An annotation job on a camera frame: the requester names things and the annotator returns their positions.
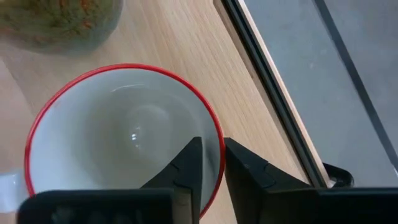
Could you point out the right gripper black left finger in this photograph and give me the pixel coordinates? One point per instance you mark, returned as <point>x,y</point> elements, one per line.
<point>186,168</point>

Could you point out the red cup with white inside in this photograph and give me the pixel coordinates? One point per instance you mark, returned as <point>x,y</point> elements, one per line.
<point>124,124</point>

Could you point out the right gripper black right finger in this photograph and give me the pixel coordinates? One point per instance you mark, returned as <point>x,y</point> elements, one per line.
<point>248,186</point>

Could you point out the wooden shelf with black frame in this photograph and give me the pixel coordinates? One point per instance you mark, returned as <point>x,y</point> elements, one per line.
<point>217,62</point>

